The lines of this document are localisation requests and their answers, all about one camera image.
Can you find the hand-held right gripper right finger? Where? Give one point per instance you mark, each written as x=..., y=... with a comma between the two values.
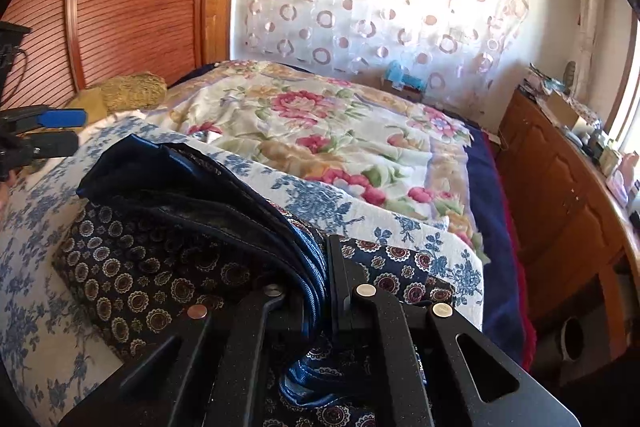
x=345, y=287

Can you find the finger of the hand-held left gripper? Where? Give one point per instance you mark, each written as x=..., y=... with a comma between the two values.
x=65, y=118
x=57, y=144

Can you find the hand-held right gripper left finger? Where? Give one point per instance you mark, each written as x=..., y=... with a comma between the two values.
x=250, y=327

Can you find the navy medallion print garment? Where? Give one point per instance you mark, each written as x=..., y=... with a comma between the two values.
x=165, y=257

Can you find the yellow pillow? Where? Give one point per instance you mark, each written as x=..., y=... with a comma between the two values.
x=132, y=91

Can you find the blue and white floral blanket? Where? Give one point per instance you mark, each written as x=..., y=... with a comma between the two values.
x=35, y=267

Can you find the navy blanket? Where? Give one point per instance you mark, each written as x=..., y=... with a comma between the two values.
x=492, y=232

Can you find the teal tissue pack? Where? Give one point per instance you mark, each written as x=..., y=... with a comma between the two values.
x=402, y=76

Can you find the dark round pot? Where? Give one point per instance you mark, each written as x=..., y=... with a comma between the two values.
x=572, y=338

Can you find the wooden cabinet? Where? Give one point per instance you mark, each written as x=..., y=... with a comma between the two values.
x=565, y=207

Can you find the open cardboard box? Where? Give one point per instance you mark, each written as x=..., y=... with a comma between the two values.
x=562, y=109

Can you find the pile of packets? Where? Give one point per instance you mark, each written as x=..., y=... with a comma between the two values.
x=542, y=79

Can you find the pink bottle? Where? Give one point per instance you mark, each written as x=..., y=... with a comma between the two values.
x=626, y=174

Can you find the white side curtain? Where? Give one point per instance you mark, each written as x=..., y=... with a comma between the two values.
x=590, y=32

